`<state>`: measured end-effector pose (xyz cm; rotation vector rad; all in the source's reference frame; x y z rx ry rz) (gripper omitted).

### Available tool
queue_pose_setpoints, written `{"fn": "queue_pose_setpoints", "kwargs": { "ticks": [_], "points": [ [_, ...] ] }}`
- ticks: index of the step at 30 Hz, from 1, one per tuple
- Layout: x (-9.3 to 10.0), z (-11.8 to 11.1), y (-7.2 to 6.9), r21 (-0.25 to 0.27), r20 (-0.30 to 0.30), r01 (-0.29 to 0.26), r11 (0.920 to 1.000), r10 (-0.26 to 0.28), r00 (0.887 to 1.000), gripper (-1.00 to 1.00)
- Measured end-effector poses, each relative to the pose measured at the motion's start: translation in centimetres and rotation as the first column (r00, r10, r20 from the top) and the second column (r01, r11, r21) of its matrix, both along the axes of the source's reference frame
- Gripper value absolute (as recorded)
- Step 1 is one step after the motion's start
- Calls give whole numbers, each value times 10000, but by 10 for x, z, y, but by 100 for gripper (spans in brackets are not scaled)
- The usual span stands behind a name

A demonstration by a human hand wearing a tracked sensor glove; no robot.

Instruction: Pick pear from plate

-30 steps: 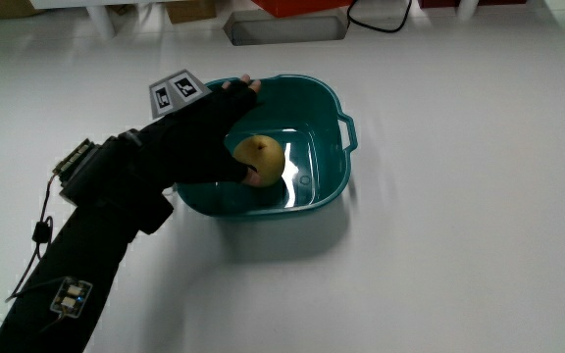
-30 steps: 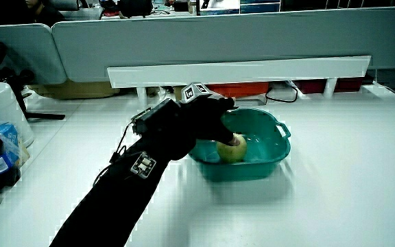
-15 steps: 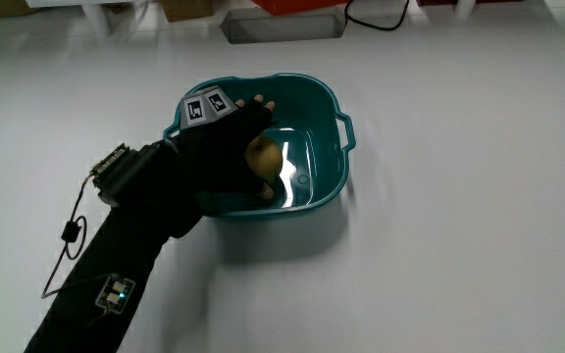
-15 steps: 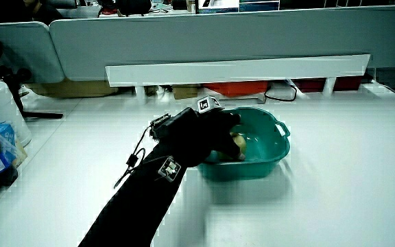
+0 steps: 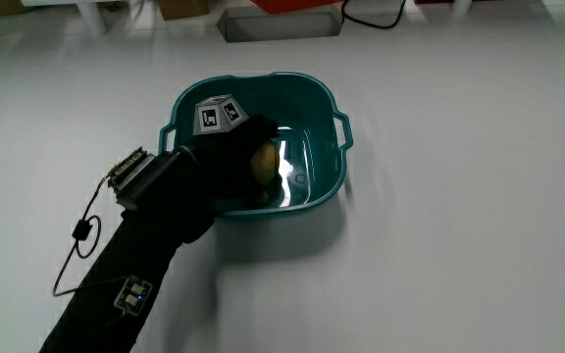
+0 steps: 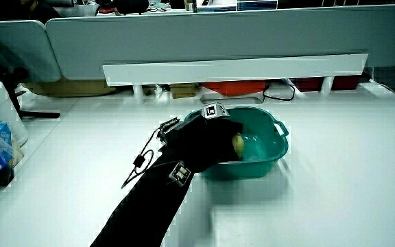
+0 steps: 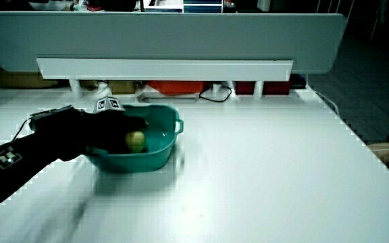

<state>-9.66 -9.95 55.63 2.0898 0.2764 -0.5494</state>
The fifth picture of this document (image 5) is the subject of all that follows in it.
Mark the person's left hand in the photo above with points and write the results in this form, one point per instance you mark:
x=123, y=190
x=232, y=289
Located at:
x=223, y=157

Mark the teal plastic basin plate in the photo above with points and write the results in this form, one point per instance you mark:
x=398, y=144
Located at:
x=312, y=108

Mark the person's left forearm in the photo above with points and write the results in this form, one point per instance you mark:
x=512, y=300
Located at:
x=116, y=274

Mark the black wrist tracker module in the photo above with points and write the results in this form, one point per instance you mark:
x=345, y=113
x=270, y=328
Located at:
x=140, y=180

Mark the grey metal tray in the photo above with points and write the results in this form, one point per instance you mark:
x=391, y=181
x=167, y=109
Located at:
x=280, y=25

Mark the small white sensor board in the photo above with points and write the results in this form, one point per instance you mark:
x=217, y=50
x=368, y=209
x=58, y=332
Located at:
x=133, y=295

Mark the red plastic object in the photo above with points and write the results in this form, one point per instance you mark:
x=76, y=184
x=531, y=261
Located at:
x=292, y=4

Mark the white table leg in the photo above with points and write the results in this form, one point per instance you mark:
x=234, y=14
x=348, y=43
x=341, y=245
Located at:
x=91, y=17

